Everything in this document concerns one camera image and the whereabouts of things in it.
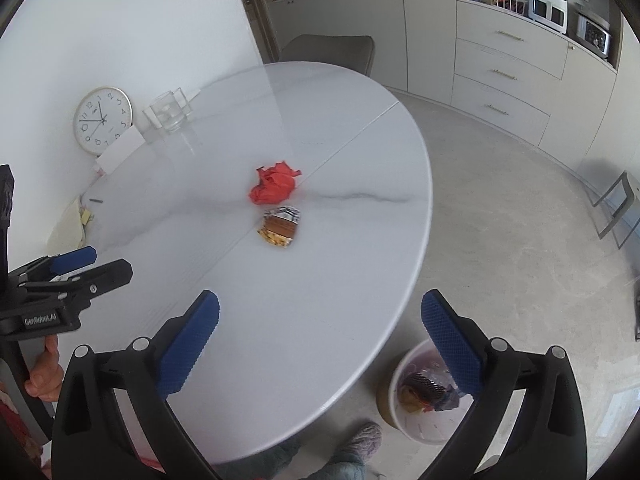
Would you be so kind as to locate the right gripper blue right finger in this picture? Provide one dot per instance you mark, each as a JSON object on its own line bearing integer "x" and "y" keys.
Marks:
{"x": 548, "y": 439}

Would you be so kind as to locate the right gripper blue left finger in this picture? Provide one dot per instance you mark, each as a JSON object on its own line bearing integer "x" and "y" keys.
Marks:
{"x": 90, "y": 438}

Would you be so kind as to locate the brown snack wrapper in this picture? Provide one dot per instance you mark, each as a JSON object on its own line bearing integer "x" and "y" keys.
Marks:
{"x": 279, "y": 225}

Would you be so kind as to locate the red paper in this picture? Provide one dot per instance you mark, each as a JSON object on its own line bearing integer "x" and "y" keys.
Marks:
{"x": 275, "y": 184}

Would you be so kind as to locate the black foam mesh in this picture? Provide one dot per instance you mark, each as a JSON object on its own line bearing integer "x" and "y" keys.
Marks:
{"x": 426, "y": 391}

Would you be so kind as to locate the pink white trash bin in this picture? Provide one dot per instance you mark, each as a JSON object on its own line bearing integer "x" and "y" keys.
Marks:
{"x": 426, "y": 423}

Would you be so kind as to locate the person's left hand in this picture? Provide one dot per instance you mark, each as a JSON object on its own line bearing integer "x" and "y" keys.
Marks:
{"x": 46, "y": 377}

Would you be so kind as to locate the open notebook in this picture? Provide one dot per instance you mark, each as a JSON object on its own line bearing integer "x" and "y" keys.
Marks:
{"x": 70, "y": 232}

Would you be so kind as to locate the brown cork mat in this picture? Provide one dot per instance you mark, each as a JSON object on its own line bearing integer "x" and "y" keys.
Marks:
{"x": 382, "y": 397}

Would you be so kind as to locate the person's slippered foot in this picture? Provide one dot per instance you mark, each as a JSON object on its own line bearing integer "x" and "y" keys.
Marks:
{"x": 364, "y": 443}

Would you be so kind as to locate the clear glass container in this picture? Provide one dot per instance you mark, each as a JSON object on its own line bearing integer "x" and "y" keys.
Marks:
{"x": 171, "y": 110}

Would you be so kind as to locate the grey stool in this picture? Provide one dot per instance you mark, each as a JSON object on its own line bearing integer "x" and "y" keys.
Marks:
{"x": 623, "y": 195}

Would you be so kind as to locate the grey dining chair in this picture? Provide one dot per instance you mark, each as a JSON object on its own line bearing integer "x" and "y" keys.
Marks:
{"x": 352, "y": 52}

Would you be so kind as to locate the silver microwave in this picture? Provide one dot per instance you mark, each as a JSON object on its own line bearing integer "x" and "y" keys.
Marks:
{"x": 594, "y": 34}

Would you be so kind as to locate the round white wall clock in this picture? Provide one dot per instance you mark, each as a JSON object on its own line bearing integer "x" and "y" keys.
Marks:
{"x": 101, "y": 118}

